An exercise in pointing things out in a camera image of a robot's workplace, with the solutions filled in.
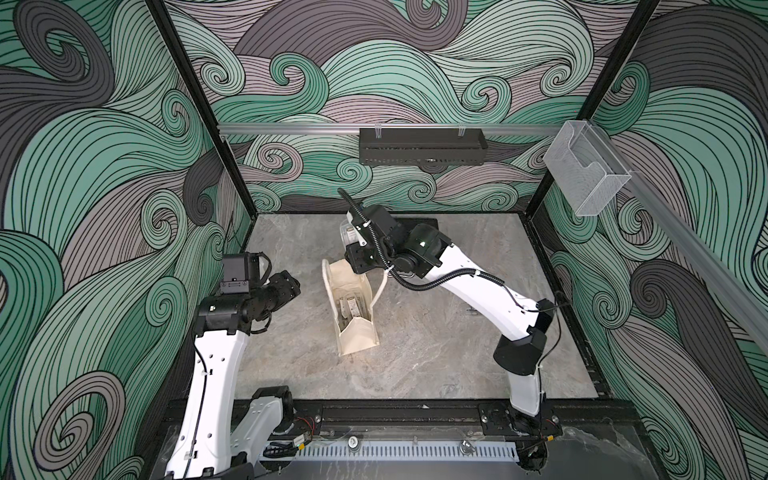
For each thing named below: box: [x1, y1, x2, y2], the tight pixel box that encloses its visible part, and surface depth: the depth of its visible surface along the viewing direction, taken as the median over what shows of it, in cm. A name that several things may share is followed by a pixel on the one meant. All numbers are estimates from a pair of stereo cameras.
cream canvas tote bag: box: [322, 258, 389, 357], surface depth 86 cm
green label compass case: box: [335, 294, 371, 332], surface depth 89 cm
